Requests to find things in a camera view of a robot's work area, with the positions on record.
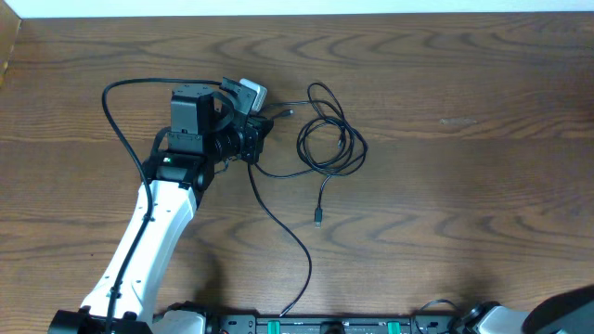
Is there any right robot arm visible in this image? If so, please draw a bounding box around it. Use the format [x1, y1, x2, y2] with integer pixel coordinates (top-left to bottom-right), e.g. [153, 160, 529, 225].
[452, 285, 593, 334]

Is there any left camera cable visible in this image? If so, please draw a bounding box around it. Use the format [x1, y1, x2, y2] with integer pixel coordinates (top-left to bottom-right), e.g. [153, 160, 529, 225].
[100, 77, 224, 334]

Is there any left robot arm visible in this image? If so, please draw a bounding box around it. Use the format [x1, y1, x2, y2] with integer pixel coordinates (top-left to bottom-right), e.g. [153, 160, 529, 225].
[48, 78, 273, 334]

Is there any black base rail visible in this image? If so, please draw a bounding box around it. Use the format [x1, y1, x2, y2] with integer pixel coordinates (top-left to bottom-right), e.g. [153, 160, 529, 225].
[157, 314, 465, 334]

